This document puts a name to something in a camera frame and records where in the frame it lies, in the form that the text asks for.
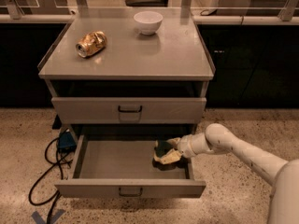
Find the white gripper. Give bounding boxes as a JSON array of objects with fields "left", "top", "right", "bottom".
[{"left": 154, "top": 134, "right": 195, "bottom": 165}]

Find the green and yellow sponge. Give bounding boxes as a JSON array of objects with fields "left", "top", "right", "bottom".
[{"left": 154, "top": 140, "right": 173, "bottom": 157}]

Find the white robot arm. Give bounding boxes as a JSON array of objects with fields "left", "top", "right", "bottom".
[{"left": 153, "top": 123, "right": 299, "bottom": 224}]

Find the open middle grey drawer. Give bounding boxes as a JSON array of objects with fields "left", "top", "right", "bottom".
[{"left": 56, "top": 135, "right": 206, "bottom": 199}]

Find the grey metal drawer cabinet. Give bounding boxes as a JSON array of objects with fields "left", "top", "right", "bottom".
[{"left": 39, "top": 7, "right": 214, "bottom": 138}]

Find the closed upper grey drawer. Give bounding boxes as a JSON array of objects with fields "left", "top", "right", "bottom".
[{"left": 52, "top": 97, "right": 206, "bottom": 124}]

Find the blue power adapter box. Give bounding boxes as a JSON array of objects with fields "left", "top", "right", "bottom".
[{"left": 57, "top": 132, "right": 77, "bottom": 153}]

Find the white ceramic bowl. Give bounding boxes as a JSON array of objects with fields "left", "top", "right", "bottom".
[{"left": 134, "top": 11, "right": 164, "bottom": 35}]

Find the crushed gold soda can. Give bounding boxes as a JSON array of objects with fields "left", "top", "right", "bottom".
[{"left": 76, "top": 31, "right": 107, "bottom": 58}]

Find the blue tape floor marker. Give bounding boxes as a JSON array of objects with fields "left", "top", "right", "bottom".
[{"left": 30, "top": 208, "right": 66, "bottom": 224}]

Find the black floor cable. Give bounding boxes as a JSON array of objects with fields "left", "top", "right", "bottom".
[{"left": 27, "top": 136, "right": 73, "bottom": 224}]

